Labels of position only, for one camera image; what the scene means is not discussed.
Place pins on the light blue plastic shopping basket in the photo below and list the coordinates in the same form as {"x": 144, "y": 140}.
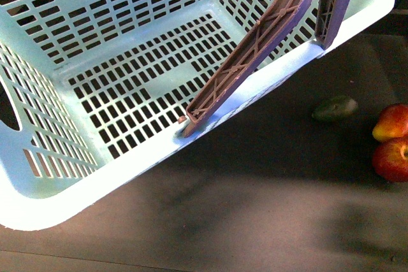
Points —
{"x": 97, "y": 88}

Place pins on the grey-pink basket handles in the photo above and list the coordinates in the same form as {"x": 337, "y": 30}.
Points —
{"x": 270, "y": 29}

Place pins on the red yellow apple upper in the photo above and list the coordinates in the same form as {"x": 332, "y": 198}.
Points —
{"x": 392, "y": 123}

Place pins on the green avocado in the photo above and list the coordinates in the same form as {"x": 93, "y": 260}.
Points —
{"x": 335, "y": 108}

